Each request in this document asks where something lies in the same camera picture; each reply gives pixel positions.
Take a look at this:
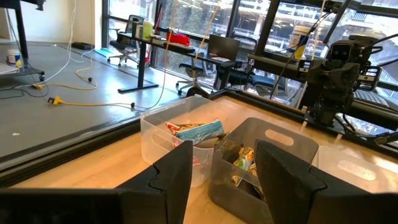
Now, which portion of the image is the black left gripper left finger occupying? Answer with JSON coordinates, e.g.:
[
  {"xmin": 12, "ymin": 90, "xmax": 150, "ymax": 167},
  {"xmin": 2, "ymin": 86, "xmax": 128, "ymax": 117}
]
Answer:
[{"xmin": 116, "ymin": 139, "xmax": 194, "ymax": 224}]

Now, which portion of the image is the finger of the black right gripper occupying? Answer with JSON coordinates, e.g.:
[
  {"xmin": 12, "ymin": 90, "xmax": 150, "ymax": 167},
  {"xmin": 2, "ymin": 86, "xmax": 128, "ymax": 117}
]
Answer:
[
  {"xmin": 307, "ymin": 67, "xmax": 335, "ymax": 102},
  {"xmin": 334, "ymin": 68, "xmax": 360, "ymax": 102}
]

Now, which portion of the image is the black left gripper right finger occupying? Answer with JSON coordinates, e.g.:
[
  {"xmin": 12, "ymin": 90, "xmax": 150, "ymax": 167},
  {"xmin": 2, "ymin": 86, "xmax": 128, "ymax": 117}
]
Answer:
[{"xmin": 254, "ymin": 139, "xmax": 374, "ymax": 224}]

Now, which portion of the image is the blue granola bar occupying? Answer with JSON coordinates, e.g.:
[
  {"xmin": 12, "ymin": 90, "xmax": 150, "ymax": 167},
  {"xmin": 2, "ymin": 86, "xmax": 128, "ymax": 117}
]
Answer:
[{"xmin": 175, "ymin": 119, "xmax": 225, "ymax": 146}]

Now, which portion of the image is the white canister blue yellow label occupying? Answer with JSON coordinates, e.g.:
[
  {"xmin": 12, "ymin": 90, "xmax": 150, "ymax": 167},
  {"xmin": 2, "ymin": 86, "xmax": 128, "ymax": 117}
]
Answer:
[{"xmin": 287, "ymin": 25, "xmax": 312, "ymax": 60}]

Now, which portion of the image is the clear plastic bin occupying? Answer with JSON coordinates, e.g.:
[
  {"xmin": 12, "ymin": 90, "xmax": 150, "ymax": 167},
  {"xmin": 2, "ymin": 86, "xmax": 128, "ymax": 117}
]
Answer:
[
  {"xmin": 312, "ymin": 145, "xmax": 398, "ymax": 194},
  {"xmin": 139, "ymin": 95, "xmax": 229, "ymax": 187}
]

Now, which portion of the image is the black rig crossbeam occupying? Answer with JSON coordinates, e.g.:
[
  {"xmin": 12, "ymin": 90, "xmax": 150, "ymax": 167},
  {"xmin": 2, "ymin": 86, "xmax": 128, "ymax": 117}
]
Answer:
[{"xmin": 247, "ymin": 53, "xmax": 398, "ymax": 130}]

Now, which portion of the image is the blue seat office chair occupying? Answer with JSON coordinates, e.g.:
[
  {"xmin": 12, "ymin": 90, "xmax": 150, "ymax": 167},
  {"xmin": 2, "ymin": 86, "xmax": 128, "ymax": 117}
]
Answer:
[{"xmin": 229, "ymin": 34, "xmax": 299, "ymax": 100}]

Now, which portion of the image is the dark grey plastic bin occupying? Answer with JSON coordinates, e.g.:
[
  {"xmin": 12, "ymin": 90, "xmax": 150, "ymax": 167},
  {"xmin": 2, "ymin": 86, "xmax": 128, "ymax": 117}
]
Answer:
[{"xmin": 207, "ymin": 117, "xmax": 320, "ymax": 224}]

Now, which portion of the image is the black laptop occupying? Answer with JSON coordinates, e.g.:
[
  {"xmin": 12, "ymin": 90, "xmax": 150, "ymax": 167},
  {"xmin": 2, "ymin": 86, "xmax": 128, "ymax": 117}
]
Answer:
[{"xmin": 207, "ymin": 34, "xmax": 241, "ymax": 62}]

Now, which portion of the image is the black office chair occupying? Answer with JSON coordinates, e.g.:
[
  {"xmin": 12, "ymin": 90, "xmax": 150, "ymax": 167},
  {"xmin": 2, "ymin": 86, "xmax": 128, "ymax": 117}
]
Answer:
[{"xmin": 175, "ymin": 58, "xmax": 218, "ymax": 96}]

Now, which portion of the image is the black standing desk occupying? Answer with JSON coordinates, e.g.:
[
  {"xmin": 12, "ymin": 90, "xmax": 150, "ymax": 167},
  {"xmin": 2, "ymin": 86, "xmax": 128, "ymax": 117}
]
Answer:
[{"xmin": 116, "ymin": 30, "xmax": 237, "ymax": 93}]

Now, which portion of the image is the red box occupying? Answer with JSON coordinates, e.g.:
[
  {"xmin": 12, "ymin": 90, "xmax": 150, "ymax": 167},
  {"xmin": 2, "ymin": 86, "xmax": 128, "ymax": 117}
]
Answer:
[{"xmin": 166, "ymin": 30, "xmax": 191, "ymax": 47}]

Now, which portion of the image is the grey office chair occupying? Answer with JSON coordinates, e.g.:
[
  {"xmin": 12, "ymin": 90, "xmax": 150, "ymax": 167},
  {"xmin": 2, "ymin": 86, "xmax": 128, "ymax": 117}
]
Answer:
[{"xmin": 107, "ymin": 14, "xmax": 146, "ymax": 68}]

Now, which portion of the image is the light green bottle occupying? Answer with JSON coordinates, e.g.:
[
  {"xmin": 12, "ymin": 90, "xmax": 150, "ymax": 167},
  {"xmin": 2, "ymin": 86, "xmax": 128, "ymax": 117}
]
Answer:
[{"xmin": 142, "ymin": 21, "xmax": 154, "ymax": 40}]

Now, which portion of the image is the black power strip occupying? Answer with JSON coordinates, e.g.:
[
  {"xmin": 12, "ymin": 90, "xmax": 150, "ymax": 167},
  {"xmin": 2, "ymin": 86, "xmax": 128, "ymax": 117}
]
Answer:
[{"xmin": 71, "ymin": 42, "xmax": 94, "ymax": 50}]

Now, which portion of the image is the white jar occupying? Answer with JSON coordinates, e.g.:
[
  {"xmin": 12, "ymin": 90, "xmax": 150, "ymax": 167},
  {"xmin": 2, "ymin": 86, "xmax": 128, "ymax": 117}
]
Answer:
[{"xmin": 6, "ymin": 49, "xmax": 22, "ymax": 68}]

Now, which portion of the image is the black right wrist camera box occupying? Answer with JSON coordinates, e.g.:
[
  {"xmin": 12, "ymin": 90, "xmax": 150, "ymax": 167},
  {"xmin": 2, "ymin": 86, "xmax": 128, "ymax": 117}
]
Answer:
[{"xmin": 328, "ymin": 40, "xmax": 355, "ymax": 62}]

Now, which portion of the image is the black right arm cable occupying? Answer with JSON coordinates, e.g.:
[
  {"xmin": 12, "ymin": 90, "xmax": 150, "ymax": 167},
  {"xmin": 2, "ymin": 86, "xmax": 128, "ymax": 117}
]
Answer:
[{"xmin": 362, "ymin": 32, "xmax": 398, "ymax": 68}]

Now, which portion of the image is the black table edge frame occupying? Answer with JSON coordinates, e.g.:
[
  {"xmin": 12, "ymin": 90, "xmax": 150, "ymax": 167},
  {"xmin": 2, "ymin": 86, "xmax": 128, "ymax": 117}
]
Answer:
[{"xmin": 0, "ymin": 86, "xmax": 398, "ymax": 187}]

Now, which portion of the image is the yellow extension cord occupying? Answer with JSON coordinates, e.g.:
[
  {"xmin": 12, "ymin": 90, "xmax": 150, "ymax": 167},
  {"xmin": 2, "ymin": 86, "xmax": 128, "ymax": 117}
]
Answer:
[{"xmin": 30, "ymin": 55, "xmax": 147, "ymax": 110}]

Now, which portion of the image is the yellow hanging cable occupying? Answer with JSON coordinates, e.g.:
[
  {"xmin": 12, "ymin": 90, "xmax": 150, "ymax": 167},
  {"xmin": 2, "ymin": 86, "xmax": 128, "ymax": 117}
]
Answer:
[
  {"xmin": 152, "ymin": 0, "xmax": 180, "ymax": 110},
  {"xmin": 191, "ymin": 0, "xmax": 220, "ymax": 78}
]

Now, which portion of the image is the white floor cable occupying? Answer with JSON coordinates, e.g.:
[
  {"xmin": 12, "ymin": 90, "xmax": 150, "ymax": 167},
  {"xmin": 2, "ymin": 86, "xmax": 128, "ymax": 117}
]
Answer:
[{"xmin": 43, "ymin": 0, "xmax": 94, "ymax": 85}]

